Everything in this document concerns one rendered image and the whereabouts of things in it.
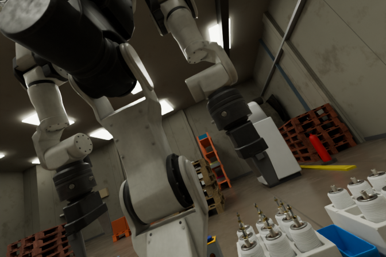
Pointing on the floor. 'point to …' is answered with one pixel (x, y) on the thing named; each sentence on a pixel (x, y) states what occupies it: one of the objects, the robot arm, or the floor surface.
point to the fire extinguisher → (321, 150)
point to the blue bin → (348, 242)
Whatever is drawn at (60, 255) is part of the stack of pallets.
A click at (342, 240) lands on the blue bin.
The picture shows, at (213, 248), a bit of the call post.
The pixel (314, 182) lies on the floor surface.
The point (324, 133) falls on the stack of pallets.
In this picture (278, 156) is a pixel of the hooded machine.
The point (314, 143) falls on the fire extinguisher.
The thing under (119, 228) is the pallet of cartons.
